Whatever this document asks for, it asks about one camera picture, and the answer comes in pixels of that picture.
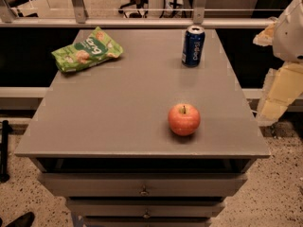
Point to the blue soda can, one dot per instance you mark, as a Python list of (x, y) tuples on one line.
[(193, 46)]

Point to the grey drawer cabinet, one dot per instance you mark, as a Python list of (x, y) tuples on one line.
[(100, 135)]

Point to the drawer knob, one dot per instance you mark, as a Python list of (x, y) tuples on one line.
[(146, 214), (144, 192)]

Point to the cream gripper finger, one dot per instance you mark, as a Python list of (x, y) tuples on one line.
[(265, 37), (280, 89)]

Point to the black pole stand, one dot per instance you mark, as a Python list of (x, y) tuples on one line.
[(6, 129)]

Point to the black shoe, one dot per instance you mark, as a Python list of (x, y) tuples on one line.
[(25, 220)]

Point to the metal railing frame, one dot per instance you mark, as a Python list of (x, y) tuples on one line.
[(157, 13)]

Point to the top drawer knob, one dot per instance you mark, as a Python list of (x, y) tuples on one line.
[(144, 192)]

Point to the red apple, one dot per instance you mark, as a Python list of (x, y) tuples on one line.
[(184, 119)]

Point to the black office chair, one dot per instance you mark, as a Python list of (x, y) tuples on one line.
[(134, 0)]

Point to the green rice chip bag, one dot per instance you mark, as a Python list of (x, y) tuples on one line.
[(95, 49)]

